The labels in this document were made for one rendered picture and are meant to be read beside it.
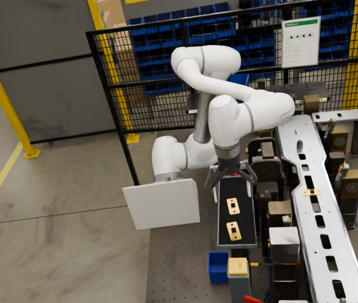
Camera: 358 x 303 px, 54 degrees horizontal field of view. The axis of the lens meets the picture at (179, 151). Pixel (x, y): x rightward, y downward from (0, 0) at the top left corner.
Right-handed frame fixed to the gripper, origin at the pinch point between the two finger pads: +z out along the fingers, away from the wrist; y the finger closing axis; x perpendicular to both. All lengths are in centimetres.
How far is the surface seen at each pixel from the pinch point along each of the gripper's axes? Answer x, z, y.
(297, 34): -115, -13, -62
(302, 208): -7.7, 22.6, -30.3
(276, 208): -3.1, 14.6, -17.6
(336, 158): -38, 24, -57
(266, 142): -36.8, 5.5, -22.4
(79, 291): -53, 123, 112
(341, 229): 6.4, 22.6, -41.1
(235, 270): 28.5, 6.6, 4.6
